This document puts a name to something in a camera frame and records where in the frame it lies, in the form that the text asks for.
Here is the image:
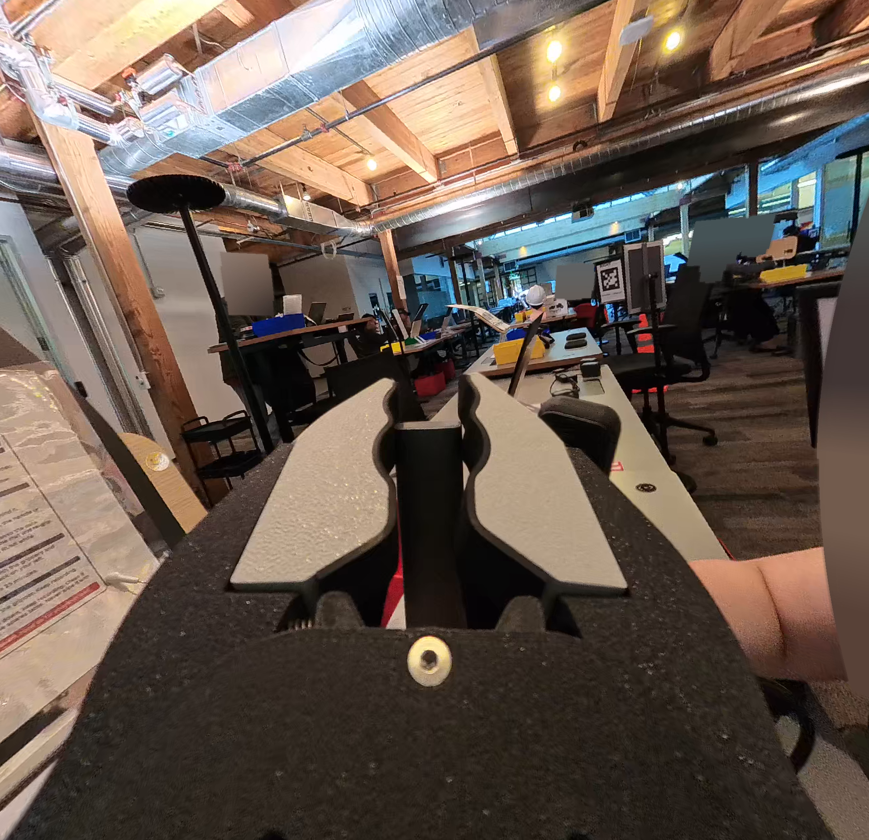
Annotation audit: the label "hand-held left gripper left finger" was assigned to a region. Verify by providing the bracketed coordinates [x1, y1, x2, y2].
[229, 377, 401, 600]

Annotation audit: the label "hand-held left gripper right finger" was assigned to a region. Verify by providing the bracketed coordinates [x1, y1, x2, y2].
[458, 372, 630, 598]

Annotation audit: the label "grey usb hub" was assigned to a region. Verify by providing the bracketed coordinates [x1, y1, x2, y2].
[396, 421, 471, 629]

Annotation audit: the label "red plastic bin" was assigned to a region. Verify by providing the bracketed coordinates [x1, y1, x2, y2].
[380, 548, 408, 629]

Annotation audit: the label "person's right forearm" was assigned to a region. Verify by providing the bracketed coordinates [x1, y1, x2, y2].
[689, 547, 850, 683]

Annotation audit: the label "black padded chair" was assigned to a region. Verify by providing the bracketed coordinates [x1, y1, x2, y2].
[539, 395, 623, 476]

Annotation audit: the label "black utility cart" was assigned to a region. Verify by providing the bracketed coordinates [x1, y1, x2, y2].
[181, 410, 264, 481]

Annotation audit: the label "wooden top desk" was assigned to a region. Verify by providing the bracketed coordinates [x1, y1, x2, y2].
[207, 318, 373, 354]

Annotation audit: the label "black office chair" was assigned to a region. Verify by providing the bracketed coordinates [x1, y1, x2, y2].
[610, 265, 719, 449]

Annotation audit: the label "grey panel on stand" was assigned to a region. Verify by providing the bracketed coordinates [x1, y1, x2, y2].
[622, 240, 674, 461]

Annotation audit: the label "laminated instruction board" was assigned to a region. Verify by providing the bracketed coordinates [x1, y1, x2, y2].
[0, 324, 187, 658]

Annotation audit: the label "black floor lamp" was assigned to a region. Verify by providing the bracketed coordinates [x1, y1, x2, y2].
[127, 174, 276, 456]

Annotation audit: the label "silver insulated pipes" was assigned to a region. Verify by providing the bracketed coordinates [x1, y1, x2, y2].
[0, 26, 186, 150]

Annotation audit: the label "wooden support post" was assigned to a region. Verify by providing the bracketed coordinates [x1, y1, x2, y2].
[30, 114, 232, 508]

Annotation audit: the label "silver spiral air duct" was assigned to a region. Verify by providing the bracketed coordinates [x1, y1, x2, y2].
[370, 63, 869, 238]

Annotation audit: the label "silver rectangular air duct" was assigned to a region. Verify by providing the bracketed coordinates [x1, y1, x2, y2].
[102, 0, 612, 176]

